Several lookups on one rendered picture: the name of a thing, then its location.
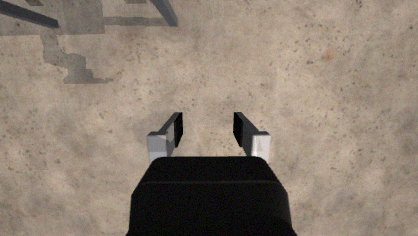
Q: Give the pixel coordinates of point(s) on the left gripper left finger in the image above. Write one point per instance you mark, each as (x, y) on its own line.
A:
(158, 146)

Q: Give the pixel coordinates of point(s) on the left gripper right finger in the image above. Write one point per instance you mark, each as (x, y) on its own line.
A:
(260, 146)

